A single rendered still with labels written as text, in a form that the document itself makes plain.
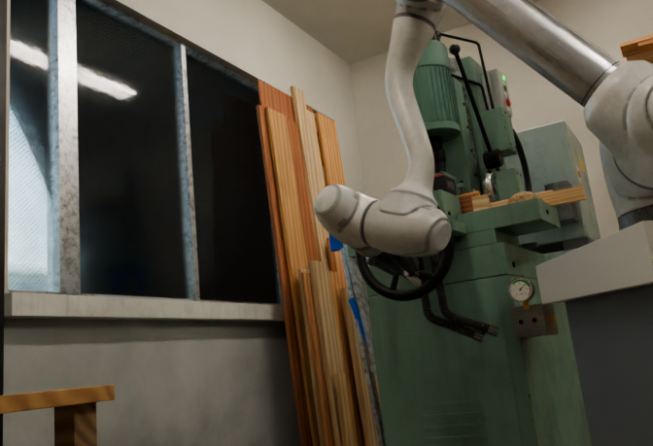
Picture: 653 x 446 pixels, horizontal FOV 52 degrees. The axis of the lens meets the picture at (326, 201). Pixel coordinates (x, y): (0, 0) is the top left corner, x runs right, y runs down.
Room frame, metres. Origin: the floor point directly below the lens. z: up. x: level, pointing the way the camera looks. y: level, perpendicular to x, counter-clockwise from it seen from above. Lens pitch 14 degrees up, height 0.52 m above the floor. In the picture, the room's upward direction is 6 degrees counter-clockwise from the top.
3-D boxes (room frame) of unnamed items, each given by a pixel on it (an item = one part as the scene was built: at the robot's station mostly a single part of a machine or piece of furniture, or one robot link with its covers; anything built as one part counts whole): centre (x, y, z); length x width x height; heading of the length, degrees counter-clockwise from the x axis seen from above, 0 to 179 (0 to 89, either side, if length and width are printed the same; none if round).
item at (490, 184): (2.13, -0.54, 1.02); 0.12 x 0.03 x 0.12; 149
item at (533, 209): (1.97, -0.34, 0.87); 0.61 x 0.30 x 0.06; 59
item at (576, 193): (2.00, -0.49, 0.92); 0.54 x 0.02 x 0.04; 59
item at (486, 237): (2.03, -0.33, 0.82); 0.40 x 0.21 x 0.04; 59
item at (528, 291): (1.77, -0.48, 0.65); 0.06 x 0.04 x 0.08; 59
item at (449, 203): (1.90, -0.29, 0.91); 0.15 x 0.14 x 0.09; 59
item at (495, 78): (2.28, -0.65, 1.40); 0.10 x 0.06 x 0.16; 149
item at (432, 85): (2.08, -0.36, 1.35); 0.18 x 0.18 x 0.31
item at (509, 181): (2.16, -0.59, 1.02); 0.09 x 0.07 x 0.12; 59
